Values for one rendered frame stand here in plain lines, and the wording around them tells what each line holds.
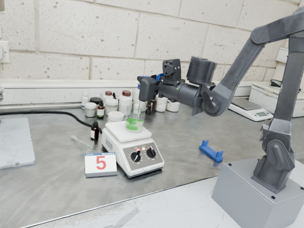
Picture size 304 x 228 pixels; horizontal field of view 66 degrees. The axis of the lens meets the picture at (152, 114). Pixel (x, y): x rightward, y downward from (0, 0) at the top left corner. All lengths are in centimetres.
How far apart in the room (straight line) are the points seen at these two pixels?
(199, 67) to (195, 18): 82
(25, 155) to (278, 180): 68
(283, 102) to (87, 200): 51
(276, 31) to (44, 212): 63
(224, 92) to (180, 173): 31
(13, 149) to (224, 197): 62
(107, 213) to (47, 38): 76
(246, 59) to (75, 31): 76
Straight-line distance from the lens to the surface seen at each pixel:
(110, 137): 77
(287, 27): 56
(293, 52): 58
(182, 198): 69
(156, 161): 74
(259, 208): 62
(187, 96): 62
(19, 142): 86
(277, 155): 59
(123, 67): 122
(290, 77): 58
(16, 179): 72
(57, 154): 80
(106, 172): 72
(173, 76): 63
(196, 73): 61
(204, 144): 94
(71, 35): 112
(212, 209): 69
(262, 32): 58
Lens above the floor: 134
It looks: 22 degrees down
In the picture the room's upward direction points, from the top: 10 degrees clockwise
